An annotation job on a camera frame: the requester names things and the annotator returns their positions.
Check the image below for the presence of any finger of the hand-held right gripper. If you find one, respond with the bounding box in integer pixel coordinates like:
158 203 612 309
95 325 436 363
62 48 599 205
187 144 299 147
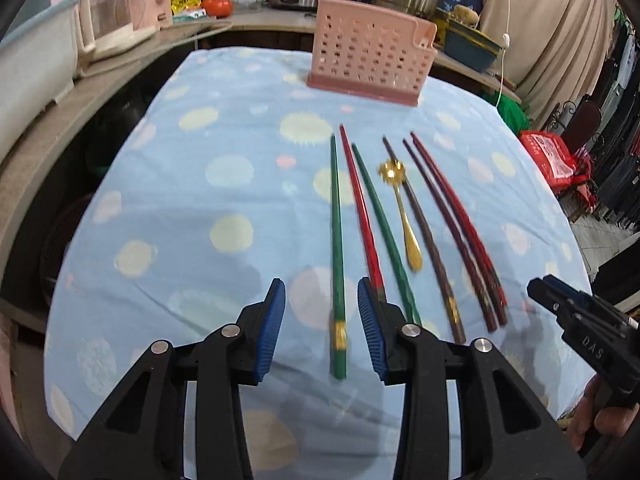
526 274 632 375

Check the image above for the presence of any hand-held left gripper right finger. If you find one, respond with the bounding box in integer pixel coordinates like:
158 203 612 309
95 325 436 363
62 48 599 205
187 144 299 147
357 277 587 480

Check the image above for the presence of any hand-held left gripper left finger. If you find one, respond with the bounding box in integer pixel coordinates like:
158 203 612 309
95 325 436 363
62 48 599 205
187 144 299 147
59 278 287 480

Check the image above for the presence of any gold flower spoon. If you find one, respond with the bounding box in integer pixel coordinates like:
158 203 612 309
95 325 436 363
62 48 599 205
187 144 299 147
376 159 425 272

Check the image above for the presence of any green chopstick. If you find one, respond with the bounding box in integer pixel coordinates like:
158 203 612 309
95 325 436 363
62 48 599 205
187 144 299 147
351 142 423 327
328 134 348 381

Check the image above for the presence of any red chopstick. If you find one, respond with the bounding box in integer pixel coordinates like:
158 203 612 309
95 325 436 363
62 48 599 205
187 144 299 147
339 124 387 306
409 130 509 327

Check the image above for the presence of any brown chopstick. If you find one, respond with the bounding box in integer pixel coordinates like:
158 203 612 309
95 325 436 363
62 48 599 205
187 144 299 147
382 135 467 346

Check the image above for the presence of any dark maroon chopstick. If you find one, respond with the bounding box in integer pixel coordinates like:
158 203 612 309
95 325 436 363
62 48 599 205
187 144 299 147
402 138 498 333

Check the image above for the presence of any pink perforated utensil holder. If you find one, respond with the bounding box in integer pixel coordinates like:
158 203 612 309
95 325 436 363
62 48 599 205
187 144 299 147
306 0 439 108

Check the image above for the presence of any person's right hand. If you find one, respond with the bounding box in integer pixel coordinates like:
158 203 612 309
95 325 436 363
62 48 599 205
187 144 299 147
564 377 636 453

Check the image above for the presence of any blue dotted tablecloth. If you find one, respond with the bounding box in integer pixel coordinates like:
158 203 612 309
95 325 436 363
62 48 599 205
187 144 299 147
44 47 596 480

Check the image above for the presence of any red plastic bag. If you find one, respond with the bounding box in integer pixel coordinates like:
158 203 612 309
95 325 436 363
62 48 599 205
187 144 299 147
517 130 593 211

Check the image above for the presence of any hanging clothes rack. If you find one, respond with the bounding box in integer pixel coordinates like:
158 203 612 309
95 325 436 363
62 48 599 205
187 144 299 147
585 5 640 241

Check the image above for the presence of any dark metal chair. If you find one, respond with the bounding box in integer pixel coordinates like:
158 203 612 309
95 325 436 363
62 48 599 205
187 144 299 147
545 100 603 161

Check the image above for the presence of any green cloth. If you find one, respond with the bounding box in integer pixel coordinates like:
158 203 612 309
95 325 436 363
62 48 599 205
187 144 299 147
495 95 533 133

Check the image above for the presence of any blue basin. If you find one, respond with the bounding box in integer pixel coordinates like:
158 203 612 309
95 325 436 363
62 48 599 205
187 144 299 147
440 22 503 73

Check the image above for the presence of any beige curtain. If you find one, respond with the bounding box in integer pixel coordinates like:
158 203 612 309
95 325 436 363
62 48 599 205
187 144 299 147
477 0 621 128

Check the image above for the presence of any teal packet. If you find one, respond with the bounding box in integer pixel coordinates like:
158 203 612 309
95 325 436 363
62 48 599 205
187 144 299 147
172 7 218 23

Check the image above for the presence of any white cable with switch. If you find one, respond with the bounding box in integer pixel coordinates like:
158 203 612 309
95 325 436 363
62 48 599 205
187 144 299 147
495 0 514 107

